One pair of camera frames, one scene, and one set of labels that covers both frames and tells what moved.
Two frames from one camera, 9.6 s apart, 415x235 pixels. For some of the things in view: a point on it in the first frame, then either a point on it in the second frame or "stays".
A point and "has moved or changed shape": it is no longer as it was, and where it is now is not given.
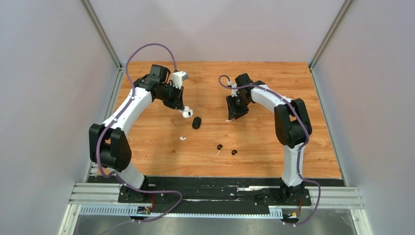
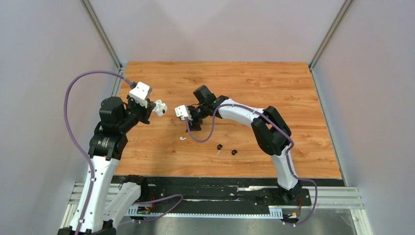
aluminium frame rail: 88,194 stays
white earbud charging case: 187,112 has moved or changed shape
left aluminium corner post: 107,40 stays
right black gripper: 235,111 to 193,126
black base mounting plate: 217,191 stays
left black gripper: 176,103 to 146,111
